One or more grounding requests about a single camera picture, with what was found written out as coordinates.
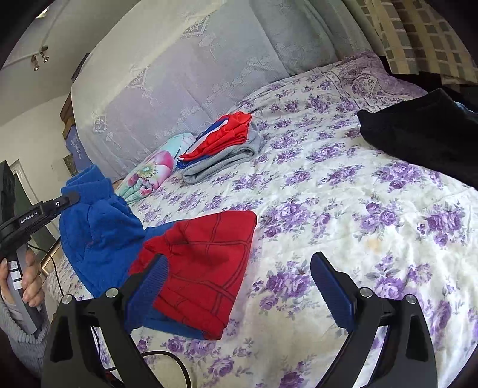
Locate framed picture leaning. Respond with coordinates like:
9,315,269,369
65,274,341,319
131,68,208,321
40,238,64,276

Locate folded floral blanket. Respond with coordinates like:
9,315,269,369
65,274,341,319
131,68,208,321
115,133,196,204

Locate black garment on bed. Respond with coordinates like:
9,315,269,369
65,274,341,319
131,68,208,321
357,73,477,188

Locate grey knitted left sleeve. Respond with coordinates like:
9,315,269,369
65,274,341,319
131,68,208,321
1,298,50,378

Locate left hand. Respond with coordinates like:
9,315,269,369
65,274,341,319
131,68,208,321
0,248,45,307

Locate folded red blue garment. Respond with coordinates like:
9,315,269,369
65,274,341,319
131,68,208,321
177,111,252,169

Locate black cable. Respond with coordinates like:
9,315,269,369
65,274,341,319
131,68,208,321
26,241,192,388

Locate window with white frame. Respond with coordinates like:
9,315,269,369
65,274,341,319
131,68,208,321
10,159,56,251

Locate purple floral bedspread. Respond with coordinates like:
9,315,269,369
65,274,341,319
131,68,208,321
132,52,477,387

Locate blue and red pants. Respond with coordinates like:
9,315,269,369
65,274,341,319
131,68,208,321
59,165,257,340

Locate checkered beige curtain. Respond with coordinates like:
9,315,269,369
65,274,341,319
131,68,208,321
345,1,477,85

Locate white lace covered headboard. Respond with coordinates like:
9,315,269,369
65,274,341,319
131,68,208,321
71,1,382,180

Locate folded grey garment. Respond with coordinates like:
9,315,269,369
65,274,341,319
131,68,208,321
181,129,261,184

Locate blue patterned bedding stack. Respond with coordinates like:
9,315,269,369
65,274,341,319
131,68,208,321
59,93,94,176

